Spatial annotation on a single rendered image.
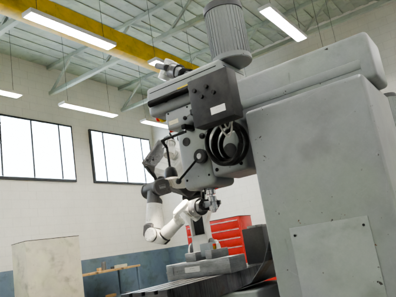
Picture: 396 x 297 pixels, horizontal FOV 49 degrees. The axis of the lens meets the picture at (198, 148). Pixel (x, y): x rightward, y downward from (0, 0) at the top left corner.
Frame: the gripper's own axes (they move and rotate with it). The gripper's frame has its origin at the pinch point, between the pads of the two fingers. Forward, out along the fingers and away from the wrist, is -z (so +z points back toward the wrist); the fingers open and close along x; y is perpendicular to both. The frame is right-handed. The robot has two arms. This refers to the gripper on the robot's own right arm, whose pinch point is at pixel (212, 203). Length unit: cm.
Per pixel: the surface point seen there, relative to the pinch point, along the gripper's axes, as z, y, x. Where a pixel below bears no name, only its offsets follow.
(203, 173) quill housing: -7.6, -13.9, -7.4
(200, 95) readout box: -39, -41, -23
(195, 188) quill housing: -1.0, -8.1, -9.2
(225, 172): -20.0, -11.6, -3.4
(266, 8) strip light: 250, -304, 309
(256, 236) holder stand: 8.3, 19.3, 29.9
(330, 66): -71, -44, 21
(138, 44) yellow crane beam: 528, -375, 230
